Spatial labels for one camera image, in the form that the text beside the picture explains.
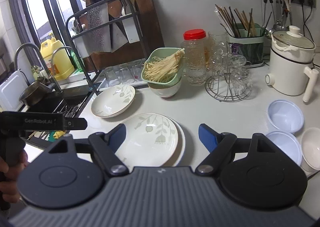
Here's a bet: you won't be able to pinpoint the deep leaf-pattern plate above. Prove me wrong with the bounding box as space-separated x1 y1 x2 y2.
91 84 136 118

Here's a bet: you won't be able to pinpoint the pale blue bowl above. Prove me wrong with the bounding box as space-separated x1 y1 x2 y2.
267 99 304 134
266 131 303 166

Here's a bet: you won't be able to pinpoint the white bowl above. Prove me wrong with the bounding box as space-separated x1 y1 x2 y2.
148 78 182 98
300 127 320 173

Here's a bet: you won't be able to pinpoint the steel kitchen faucet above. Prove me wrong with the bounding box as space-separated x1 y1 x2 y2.
14 42 83 93

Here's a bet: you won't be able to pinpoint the person's left hand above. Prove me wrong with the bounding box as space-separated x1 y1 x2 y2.
1 150 28 204

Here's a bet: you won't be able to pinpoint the dark metal pot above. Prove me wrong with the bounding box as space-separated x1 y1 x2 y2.
19 81 55 107

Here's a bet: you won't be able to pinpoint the white container by sink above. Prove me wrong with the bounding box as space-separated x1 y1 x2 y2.
0 70 28 111

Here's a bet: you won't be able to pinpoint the white plate under stack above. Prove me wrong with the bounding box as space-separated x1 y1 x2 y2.
163 118 186 167

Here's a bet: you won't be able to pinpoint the clear drinking glass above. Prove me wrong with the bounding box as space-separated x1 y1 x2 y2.
104 67 120 87
131 60 144 81
118 64 135 84

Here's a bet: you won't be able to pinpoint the white bowl under strainer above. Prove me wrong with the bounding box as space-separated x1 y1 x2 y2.
148 78 182 98

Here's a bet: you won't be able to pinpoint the white drip tray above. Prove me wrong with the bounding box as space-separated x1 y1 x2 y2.
97 65 147 91

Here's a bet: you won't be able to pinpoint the red-lid glass jar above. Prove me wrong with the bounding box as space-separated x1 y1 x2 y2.
182 29 206 85

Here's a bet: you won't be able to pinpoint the yellow oil bottle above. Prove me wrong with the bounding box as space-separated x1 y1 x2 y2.
40 37 75 81

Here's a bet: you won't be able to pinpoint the enoki mushrooms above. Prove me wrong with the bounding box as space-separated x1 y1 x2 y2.
143 48 186 84

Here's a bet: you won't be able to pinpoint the green strainer basket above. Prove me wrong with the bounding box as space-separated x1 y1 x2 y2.
140 47 186 85

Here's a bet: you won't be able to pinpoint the green chopstick holder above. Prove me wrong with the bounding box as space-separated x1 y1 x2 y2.
227 23 264 67

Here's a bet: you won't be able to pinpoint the steel cleaver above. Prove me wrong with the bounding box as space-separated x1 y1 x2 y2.
87 4 111 52

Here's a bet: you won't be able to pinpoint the brown wooden cutting board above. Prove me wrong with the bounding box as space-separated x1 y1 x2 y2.
83 0 164 72

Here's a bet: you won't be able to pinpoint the white electric cooker pot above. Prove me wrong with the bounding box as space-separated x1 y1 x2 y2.
265 25 319 103

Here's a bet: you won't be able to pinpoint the black knife rack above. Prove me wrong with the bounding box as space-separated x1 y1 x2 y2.
66 0 147 94

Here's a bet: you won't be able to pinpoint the hanging utensil rack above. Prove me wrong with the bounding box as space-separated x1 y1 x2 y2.
263 0 292 31

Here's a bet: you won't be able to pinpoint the wire glass holder rack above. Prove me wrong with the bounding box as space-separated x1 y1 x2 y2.
204 55 252 102

